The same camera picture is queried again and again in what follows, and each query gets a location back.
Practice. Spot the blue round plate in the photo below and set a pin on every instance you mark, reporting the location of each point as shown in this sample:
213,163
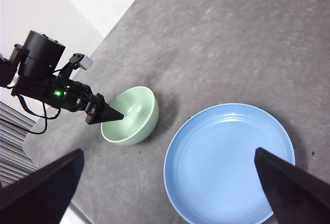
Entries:
219,157

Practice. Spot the grey slatted panel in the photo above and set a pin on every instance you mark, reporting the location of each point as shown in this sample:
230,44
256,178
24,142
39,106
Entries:
13,144

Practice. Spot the pale grey camera box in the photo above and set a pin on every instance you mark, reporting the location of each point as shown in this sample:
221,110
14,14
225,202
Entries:
85,63

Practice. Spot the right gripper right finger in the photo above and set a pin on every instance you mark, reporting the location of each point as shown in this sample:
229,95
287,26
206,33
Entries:
296,195

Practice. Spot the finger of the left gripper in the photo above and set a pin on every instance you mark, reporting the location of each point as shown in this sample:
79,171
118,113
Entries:
101,112

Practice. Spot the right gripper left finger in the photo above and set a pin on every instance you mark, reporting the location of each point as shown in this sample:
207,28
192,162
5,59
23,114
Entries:
38,195

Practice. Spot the green ribbed bowl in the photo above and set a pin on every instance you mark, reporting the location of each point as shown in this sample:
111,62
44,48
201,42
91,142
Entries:
140,105

